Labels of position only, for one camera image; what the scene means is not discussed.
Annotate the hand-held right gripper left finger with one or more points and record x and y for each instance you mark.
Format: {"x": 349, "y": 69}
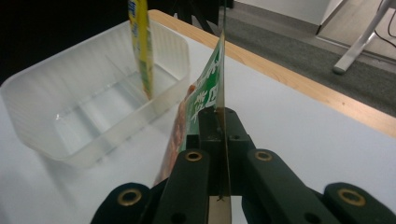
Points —
{"x": 190, "y": 186}

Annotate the white desk frame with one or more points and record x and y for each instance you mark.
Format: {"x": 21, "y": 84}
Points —
{"x": 358, "y": 43}

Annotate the black metal stand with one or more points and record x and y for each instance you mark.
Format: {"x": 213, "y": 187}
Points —
{"x": 199, "y": 14}

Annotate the yellow and green snack packet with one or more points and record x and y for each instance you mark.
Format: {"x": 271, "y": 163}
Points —
{"x": 141, "y": 46}

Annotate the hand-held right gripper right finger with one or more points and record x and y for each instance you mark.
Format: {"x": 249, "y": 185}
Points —
{"x": 264, "y": 186}

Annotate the green and red snack packet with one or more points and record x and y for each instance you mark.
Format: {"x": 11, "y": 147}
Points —
{"x": 207, "y": 84}

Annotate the clear plastic container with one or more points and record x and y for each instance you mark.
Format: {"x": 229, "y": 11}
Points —
{"x": 77, "y": 115}

